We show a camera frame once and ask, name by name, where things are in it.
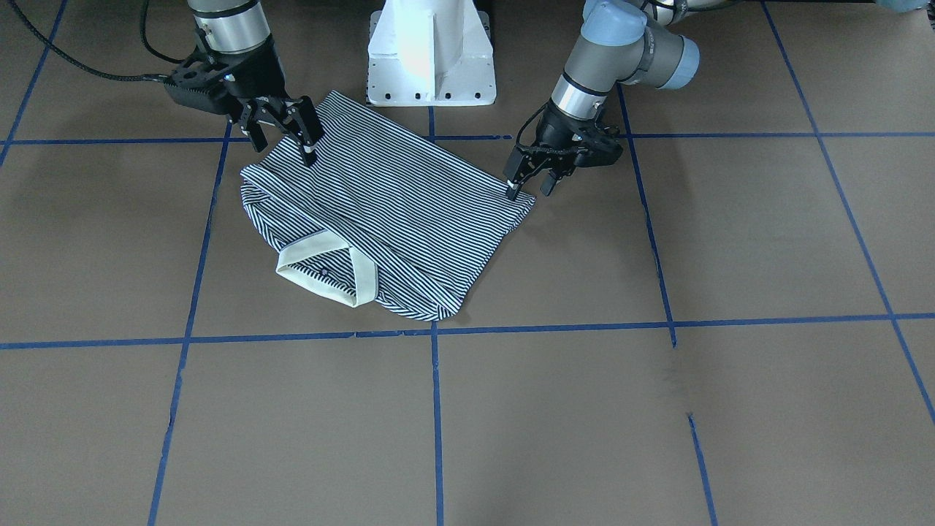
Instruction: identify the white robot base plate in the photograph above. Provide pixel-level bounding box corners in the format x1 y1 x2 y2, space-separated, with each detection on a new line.
365 1 497 107

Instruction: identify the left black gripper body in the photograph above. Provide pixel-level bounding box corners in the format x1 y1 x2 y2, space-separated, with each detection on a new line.
504 102 605 183

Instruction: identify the black braided cable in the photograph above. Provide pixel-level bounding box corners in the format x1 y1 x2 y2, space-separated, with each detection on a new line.
4 0 205 83

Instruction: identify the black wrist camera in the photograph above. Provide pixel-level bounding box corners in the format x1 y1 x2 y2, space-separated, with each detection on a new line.
164 50 237 115
573 122 622 169

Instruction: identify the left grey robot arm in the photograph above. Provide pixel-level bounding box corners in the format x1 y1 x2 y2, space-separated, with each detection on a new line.
503 1 701 200

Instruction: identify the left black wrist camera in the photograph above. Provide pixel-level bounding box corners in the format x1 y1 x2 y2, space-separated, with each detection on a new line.
573 122 622 169

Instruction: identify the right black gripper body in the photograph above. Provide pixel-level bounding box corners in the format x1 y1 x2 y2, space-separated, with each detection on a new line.
219 37 318 140

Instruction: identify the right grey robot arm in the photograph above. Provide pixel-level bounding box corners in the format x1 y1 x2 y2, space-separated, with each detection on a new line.
181 1 324 167

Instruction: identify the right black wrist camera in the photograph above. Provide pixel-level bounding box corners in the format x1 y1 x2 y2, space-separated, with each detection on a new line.
164 50 237 115

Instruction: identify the blue white striped polo shirt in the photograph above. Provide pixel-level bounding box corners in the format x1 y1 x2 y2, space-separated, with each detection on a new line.
240 92 535 321

